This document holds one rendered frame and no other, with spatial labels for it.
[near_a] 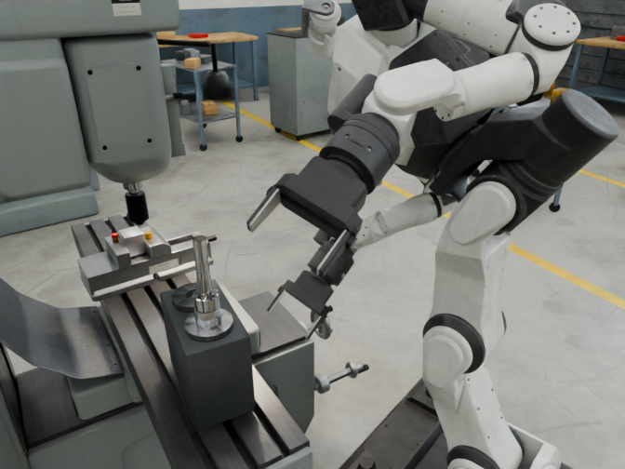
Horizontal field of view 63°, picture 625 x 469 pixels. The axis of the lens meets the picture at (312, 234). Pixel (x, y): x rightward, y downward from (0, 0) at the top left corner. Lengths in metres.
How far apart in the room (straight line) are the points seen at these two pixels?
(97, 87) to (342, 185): 0.63
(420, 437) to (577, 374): 1.44
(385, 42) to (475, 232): 0.38
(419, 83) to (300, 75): 4.95
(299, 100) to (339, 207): 5.08
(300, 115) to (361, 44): 4.77
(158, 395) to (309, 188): 0.66
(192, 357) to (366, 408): 1.56
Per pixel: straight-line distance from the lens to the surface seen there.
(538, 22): 0.84
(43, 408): 1.52
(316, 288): 1.16
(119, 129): 1.15
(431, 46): 1.01
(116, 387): 1.39
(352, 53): 0.99
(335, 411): 2.40
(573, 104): 0.93
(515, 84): 0.80
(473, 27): 0.89
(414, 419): 1.59
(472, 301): 1.11
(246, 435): 1.05
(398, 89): 0.70
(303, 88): 5.69
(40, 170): 1.12
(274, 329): 1.60
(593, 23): 8.98
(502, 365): 2.77
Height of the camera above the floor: 1.75
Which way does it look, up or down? 28 degrees down
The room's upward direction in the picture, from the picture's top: straight up
